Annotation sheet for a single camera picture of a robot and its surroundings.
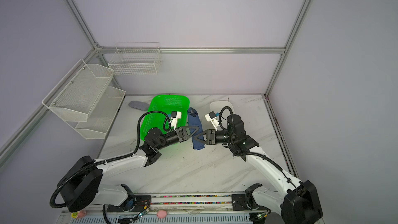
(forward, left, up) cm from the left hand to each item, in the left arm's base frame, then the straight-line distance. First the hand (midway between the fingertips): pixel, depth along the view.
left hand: (199, 129), depth 69 cm
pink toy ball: (-29, +17, -26) cm, 43 cm away
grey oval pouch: (+36, +43, -25) cm, 61 cm away
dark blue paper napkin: (+4, +2, +1) cm, 4 cm away
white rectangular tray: (+34, -12, -23) cm, 42 cm away
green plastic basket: (+36, +25, -23) cm, 50 cm away
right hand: (-5, +1, -1) cm, 5 cm away
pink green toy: (-30, +53, -24) cm, 65 cm away
